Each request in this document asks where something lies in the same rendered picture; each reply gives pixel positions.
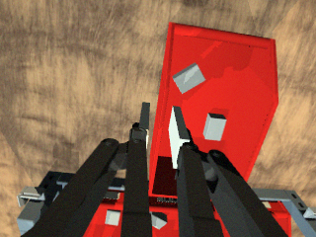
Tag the small white block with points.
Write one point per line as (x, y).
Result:
(112, 217)

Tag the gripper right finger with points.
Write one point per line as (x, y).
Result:
(241, 211)

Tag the red bin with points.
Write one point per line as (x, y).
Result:
(166, 204)
(278, 211)
(241, 84)
(97, 228)

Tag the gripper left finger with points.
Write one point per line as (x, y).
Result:
(70, 214)

